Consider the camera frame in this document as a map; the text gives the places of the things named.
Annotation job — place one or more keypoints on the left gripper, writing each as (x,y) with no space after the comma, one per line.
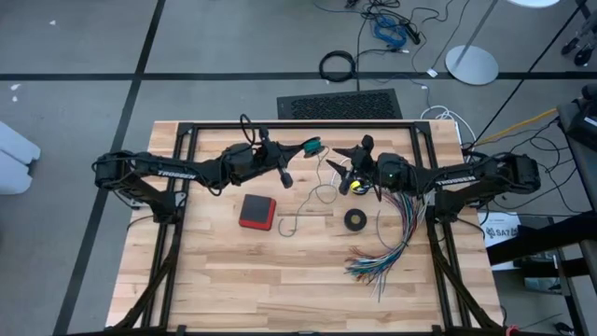
(268,156)

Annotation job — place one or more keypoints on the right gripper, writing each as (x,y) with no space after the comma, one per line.
(366,163)

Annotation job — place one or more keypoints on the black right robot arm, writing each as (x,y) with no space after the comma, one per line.
(454,179)

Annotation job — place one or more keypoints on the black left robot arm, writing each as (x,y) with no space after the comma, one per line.
(176,173)

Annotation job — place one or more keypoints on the black floor vent grille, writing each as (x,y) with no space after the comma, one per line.
(340,105)

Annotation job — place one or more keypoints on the black tape roll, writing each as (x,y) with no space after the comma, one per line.
(347,220)

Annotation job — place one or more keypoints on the red and black box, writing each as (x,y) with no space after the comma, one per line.
(257,211)

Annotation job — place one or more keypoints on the floor stand with round base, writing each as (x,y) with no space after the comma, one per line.
(471,65)

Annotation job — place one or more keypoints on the white printed sign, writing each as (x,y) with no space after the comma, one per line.
(499,231)

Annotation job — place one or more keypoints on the thin black slanted pole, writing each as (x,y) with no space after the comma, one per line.
(528,70)

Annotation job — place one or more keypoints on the dark side desk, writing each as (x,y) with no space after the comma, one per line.
(576,158)

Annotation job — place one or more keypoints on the white round stand base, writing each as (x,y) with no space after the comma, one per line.
(534,3)

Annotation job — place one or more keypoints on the wheeled chair base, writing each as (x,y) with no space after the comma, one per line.
(583,56)

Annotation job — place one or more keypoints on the white rounded object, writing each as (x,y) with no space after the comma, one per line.
(14,158)

